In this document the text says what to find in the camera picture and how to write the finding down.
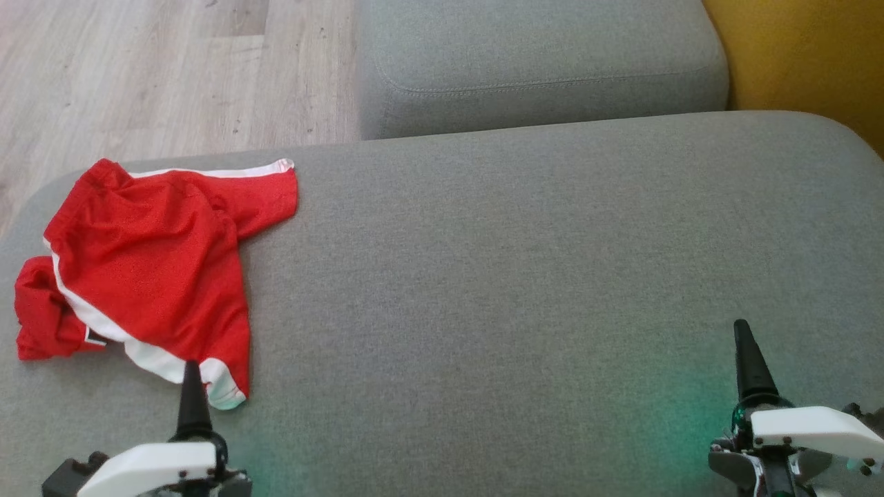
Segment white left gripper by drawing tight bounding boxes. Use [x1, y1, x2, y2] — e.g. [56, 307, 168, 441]
[77, 360, 253, 497]

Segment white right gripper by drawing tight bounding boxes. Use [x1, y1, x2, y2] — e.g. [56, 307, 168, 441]
[708, 319, 884, 497]

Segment red shorts with white trim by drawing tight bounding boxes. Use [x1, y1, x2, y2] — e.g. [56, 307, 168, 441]
[14, 158, 299, 411]

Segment grey fabric sofa seat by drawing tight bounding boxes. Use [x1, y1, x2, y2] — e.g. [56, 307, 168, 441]
[0, 110, 884, 497]

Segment grey sofa cushion block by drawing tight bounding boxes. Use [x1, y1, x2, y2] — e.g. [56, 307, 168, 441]
[354, 0, 730, 141]

